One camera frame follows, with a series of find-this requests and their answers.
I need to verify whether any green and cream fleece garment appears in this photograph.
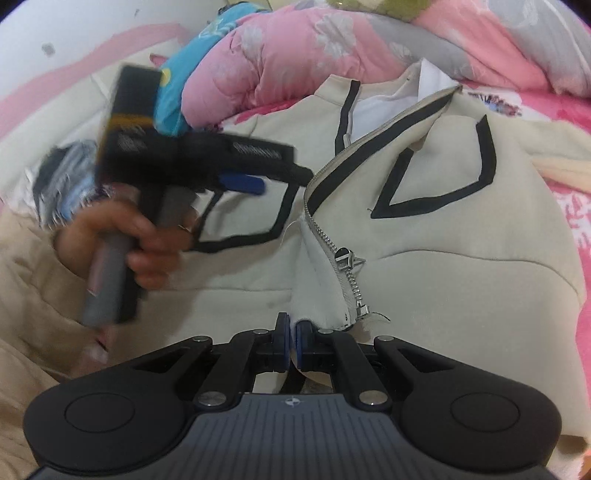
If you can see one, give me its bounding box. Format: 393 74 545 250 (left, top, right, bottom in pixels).
325 0 444 21

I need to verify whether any blue pillow yellow dot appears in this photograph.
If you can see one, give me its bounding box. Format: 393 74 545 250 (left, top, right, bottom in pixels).
150 0 259 139

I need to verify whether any black garment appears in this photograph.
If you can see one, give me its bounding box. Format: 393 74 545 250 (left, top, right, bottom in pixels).
34 148 65 199

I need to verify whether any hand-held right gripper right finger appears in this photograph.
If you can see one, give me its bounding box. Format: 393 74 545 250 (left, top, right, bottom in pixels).
295 319 455 409

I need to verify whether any grey garment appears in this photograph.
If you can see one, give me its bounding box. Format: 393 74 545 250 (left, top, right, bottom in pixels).
55 141 100 185

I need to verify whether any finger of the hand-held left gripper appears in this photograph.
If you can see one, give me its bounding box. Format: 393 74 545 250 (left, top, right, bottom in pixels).
217 174 267 195
272 164 315 188

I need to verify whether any beige zip jacket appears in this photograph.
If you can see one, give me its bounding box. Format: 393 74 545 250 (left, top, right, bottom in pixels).
69 60 591 480

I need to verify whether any person's left hand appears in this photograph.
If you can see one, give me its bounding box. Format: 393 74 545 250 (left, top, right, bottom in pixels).
53 200 195 290

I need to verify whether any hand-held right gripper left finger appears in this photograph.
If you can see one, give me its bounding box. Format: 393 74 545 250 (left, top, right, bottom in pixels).
131 312 293 409

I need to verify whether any pink floral quilt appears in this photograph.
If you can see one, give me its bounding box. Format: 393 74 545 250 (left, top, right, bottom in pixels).
180 0 591 125

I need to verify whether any pink floral bed blanket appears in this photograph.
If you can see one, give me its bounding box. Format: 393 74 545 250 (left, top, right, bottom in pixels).
217 85 591 480

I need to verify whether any pink and white headboard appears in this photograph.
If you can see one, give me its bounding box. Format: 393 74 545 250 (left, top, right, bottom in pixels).
0 23 185 217

